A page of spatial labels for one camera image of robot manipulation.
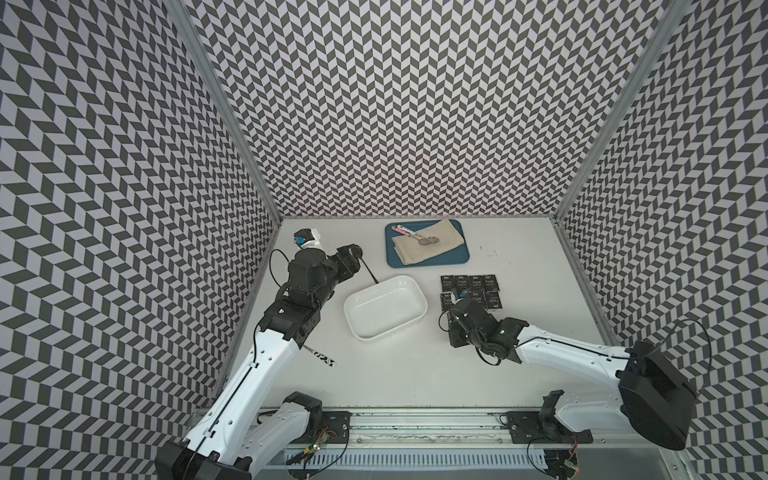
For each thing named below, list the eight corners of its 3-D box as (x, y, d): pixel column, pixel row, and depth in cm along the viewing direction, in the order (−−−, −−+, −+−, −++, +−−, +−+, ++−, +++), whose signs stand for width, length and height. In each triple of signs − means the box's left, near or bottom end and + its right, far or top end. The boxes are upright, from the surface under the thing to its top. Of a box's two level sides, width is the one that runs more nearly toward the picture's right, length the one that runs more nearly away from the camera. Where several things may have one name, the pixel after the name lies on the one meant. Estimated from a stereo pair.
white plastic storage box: (358, 355, 86) (355, 345, 80) (342, 309, 95) (338, 297, 89) (433, 322, 92) (436, 311, 86) (411, 282, 101) (412, 269, 95)
